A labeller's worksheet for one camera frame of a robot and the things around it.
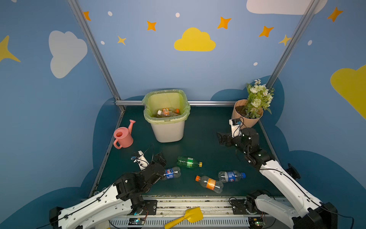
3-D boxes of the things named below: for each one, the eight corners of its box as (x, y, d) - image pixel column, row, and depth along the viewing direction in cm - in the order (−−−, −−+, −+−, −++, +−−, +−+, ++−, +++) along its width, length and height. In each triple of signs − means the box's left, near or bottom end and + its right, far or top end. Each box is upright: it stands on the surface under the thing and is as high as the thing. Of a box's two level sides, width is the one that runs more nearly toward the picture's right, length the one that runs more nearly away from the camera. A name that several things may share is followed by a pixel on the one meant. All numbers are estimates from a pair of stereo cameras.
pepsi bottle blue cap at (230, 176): (218, 182, 84) (220, 180, 80) (217, 172, 87) (218, 170, 84) (244, 182, 84) (247, 180, 80) (242, 173, 87) (244, 170, 84)
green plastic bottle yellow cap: (176, 165, 89) (176, 163, 86) (178, 157, 92) (178, 155, 90) (201, 170, 87) (201, 168, 85) (202, 161, 91) (202, 159, 88)
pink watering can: (116, 150, 97) (110, 141, 88) (124, 129, 109) (118, 119, 100) (131, 150, 97) (126, 142, 88) (137, 129, 109) (133, 120, 100)
